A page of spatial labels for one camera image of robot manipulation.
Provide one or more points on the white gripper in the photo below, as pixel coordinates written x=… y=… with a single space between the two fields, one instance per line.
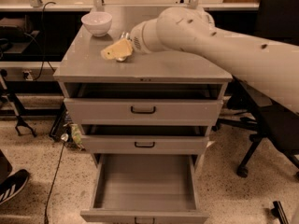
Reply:
x=135 y=40

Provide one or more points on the silver redbull can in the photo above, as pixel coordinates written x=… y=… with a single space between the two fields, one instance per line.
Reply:
x=127 y=36

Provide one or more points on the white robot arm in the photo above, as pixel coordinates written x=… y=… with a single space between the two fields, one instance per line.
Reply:
x=268 y=66

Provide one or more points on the grey top drawer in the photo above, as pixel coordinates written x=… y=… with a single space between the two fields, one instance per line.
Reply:
x=143 y=111

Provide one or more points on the grey drawer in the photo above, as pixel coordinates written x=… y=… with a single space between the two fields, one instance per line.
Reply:
x=145 y=189
x=143 y=111
x=133 y=139

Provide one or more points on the grey drawer cabinet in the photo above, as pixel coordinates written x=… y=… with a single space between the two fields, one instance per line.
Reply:
x=83 y=73

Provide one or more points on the grey middle drawer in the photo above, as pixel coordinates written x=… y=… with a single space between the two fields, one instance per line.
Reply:
x=133 y=139

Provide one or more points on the grey bottom drawer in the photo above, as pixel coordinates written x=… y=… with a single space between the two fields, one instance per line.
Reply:
x=145 y=189

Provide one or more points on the white bowl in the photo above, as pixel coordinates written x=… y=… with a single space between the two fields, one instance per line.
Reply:
x=97 y=23

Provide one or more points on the green bag on floor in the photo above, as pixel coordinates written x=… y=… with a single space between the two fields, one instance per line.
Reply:
x=72 y=136

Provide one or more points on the black tripod stand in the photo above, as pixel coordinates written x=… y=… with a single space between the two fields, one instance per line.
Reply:
x=15 y=103

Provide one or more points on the black office chair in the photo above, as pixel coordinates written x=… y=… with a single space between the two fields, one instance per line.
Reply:
x=276 y=20

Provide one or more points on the black striped shoe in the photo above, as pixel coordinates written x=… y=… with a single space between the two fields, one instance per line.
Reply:
x=13 y=185

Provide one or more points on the black bar on floor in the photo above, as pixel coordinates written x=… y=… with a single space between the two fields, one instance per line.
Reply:
x=278 y=212

